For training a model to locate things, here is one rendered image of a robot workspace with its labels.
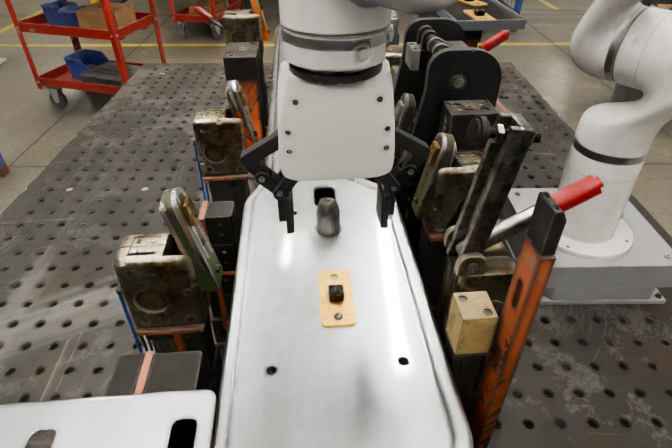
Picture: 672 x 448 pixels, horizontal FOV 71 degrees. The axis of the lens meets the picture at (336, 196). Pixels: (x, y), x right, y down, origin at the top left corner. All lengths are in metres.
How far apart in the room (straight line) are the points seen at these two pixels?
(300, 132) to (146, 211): 0.90
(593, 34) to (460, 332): 0.55
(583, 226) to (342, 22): 0.75
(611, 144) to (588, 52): 0.16
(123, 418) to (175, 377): 0.06
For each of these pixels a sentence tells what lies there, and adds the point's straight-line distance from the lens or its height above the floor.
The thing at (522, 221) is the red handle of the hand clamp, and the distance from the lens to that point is 0.52.
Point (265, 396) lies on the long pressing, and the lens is 0.48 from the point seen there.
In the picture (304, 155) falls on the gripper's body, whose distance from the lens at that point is 0.40.
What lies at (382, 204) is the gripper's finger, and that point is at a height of 1.14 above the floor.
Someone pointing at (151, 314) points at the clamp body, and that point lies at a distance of 0.63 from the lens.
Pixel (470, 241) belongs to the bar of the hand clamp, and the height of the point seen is 1.09.
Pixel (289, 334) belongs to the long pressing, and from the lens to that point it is 0.52.
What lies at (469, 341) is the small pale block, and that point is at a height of 1.03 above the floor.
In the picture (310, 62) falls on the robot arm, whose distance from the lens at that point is 0.35.
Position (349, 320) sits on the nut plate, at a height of 1.00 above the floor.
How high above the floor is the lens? 1.40
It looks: 35 degrees down
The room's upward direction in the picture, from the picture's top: straight up
